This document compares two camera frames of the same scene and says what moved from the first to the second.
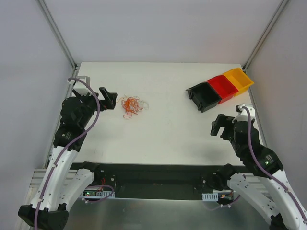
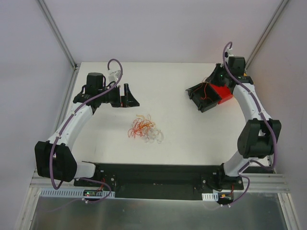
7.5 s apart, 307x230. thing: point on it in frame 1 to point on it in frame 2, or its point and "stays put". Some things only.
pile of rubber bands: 131,105 to 140,126
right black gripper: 225,125 to 216,78
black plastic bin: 204,96 stays put
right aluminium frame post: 264,35 stays put
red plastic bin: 223,87 stays put
